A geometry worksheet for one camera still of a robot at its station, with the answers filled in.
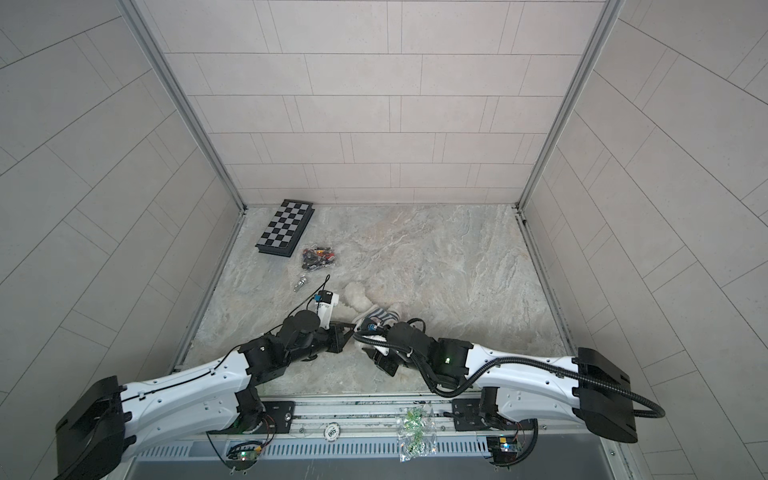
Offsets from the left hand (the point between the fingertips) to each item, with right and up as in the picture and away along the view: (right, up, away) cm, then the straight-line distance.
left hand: (366, 330), depth 76 cm
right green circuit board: (+33, -24, -8) cm, 42 cm away
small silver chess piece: (-22, +9, +17) cm, 30 cm away
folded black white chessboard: (-32, +27, +29) cm, 51 cm away
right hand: (+1, -3, -4) cm, 5 cm away
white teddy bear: (+5, +6, +18) cm, 19 cm away
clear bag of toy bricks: (-20, +17, +23) cm, 35 cm away
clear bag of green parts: (+13, -22, -7) cm, 26 cm away
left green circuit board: (-26, -24, -12) cm, 37 cm away
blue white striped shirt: (+4, +2, +5) cm, 7 cm away
